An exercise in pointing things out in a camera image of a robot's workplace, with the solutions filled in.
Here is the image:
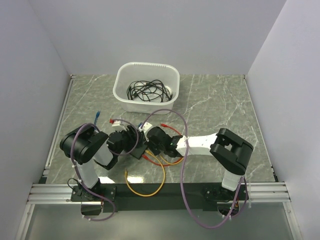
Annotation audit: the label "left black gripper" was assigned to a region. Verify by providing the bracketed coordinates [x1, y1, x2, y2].
[116, 126, 144, 157]

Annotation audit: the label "yellow ethernet cable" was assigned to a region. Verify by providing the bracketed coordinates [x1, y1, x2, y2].
[158, 154, 185, 166]
[123, 149, 167, 198]

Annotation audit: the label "black network switch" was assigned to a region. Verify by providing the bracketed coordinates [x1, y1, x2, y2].
[130, 144, 148, 160]

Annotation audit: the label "red ethernet cable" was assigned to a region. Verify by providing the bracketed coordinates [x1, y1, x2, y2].
[141, 122, 186, 167]

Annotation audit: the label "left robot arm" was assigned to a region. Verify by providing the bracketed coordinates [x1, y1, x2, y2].
[59, 119, 147, 201]

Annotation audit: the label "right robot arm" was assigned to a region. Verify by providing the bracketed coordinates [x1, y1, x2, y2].
[142, 126, 254, 200]

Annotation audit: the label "white plastic tub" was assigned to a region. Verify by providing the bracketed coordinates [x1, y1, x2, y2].
[112, 62, 180, 115]

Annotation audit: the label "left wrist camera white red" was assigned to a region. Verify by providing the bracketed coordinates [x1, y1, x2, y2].
[109, 119, 128, 132]

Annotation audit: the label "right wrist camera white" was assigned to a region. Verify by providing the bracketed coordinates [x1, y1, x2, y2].
[138, 122, 153, 132]

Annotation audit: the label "black tangled cables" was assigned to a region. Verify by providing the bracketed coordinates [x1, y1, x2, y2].
[126, 79, 175, 103]

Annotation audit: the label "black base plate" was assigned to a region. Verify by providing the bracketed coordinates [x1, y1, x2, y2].
[70, 182, 236, 216]

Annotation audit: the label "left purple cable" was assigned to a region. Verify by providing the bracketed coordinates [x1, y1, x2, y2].
[69, 118, 141, 222]

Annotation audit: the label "aluminium rail frame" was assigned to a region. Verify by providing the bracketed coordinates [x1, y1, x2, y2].
[16, 74, 302, 240]

